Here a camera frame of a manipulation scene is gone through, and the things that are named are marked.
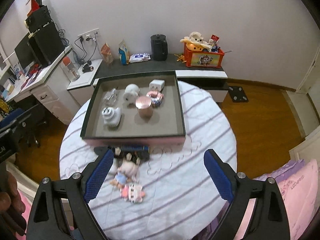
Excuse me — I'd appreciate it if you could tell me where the black office chair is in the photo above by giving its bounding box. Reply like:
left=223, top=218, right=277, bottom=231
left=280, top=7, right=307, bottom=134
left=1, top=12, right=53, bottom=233
left=19, top=104, right=47, bottom=147

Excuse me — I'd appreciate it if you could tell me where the left hand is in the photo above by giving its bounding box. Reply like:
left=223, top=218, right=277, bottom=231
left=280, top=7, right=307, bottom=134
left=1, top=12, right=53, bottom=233
left=1, top=167, right=27, bottom=239

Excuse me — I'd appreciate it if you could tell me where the black box on tower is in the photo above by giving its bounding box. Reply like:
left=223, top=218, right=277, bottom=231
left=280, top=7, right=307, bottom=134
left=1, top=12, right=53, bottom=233
left=25, top=5, right=52, bottom=33

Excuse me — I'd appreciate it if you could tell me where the clear glass refill bottle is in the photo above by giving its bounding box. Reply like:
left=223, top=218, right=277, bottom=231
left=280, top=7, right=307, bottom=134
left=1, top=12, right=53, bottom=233
left=103, top=88, right=119, bottom=107

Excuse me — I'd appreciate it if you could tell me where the black remote control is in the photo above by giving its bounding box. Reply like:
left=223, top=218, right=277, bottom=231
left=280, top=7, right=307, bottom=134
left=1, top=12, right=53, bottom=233
left=94, top=145, right=150, bottom=163

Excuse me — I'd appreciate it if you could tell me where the rose gold round tin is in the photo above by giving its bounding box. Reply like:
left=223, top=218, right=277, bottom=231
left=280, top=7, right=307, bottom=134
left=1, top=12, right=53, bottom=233
left=135, top=96, right=153, bottom=118

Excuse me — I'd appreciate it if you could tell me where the pink white block figure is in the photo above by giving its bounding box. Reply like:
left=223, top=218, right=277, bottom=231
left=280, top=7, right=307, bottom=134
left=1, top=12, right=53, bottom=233
left=120, top=184, right=145, bottom=203

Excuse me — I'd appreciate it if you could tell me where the black computer monitor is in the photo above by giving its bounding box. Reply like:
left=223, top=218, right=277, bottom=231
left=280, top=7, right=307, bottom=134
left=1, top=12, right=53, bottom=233
left=15, top=34, right=35, bottom=69

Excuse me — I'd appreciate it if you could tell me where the bottle with orange cap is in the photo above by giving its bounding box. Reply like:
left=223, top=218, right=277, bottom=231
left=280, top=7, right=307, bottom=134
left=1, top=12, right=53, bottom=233
left=62, top=56, right=80, bottom=82

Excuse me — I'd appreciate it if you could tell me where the pink box with grey interior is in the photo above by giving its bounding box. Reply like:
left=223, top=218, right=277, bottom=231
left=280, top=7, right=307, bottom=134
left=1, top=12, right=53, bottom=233
left=80, top=71, right=185, bottom=145

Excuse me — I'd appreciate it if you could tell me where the small black device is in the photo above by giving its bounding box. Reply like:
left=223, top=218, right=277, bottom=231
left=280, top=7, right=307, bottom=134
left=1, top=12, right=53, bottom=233
left=82, top=60, right=94, bottom=73

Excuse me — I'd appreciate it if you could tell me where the pink bedding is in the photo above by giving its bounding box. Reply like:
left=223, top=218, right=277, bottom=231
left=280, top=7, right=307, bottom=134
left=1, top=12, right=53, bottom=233
left=235, top=158, right=320, bottom=240

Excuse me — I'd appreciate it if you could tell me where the wet wipes pack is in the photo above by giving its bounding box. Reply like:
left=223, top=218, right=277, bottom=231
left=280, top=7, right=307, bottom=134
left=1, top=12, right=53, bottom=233
left=129, top=53, right=151, bottom=63

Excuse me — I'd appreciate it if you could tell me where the white low cabinet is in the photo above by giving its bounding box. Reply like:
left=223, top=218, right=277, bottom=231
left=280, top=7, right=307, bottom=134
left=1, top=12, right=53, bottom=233
left=67, top=60, right=102, bottom=106

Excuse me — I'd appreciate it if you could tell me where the low black top bench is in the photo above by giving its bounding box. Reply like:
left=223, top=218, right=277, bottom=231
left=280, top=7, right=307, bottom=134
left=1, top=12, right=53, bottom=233
left=92, top=54, right=230, bottom=103

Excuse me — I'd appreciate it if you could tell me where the white desk with drawers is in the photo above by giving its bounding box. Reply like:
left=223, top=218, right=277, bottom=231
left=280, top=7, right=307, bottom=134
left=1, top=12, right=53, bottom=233
left=6, top=46, right=80, bottom=125

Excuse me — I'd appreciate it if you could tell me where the red toy crate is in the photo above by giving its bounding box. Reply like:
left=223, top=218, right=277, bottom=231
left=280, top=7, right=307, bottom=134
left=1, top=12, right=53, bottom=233
left=183, top=43, right=225, bottom=68

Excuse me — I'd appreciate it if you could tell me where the orange snack bag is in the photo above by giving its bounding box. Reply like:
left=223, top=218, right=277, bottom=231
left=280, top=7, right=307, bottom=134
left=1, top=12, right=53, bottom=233
left=100, top=43, right=113, bottom=65

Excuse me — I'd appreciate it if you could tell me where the yellow white plush toy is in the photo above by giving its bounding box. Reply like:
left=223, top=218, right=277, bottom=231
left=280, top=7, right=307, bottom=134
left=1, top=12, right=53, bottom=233
left=180, top=31, right=212, bottom=51

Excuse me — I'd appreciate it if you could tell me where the black kettle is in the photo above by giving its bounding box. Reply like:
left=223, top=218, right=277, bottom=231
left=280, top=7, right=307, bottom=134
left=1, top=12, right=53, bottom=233
left=150, top=34, right=168, bottom=61

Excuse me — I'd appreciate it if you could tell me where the blue white snack bag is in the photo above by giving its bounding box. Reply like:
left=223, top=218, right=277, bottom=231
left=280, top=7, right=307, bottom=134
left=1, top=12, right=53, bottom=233
left=118, top=40, right=130, bottom=65

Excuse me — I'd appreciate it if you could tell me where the black floor scale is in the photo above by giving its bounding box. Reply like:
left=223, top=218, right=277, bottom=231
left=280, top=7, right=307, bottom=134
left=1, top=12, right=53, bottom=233
left=228, top=86, right=248, bottom=102

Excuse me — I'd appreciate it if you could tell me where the black computer tower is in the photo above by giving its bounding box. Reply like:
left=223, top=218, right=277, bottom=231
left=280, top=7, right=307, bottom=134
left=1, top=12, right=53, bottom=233
left=28, top=22, right=65, bottom=67

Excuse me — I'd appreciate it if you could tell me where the white power adapter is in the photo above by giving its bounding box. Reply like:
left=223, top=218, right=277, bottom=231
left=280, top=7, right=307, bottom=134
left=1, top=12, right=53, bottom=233
left=149, top=79, right=165, bottom=92

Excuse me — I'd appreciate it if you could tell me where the pig doll blue dress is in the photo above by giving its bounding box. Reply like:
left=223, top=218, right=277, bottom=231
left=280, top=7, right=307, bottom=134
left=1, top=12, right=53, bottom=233
left=110, top=160, right=139, bottom=189

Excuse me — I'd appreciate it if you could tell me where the wall power strip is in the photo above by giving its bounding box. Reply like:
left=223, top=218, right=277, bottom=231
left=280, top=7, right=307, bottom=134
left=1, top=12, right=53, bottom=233
left=78, top=28, right=99, bottom=40

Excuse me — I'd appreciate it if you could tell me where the white striped round table cover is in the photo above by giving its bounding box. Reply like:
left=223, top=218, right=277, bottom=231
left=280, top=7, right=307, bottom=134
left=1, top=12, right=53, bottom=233
left=59, top=80, right=238, bottom=240

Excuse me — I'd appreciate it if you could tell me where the pink block pig figure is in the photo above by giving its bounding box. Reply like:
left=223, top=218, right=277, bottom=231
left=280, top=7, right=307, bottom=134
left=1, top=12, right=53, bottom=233
left=146, top=90, right=164, bottom=108

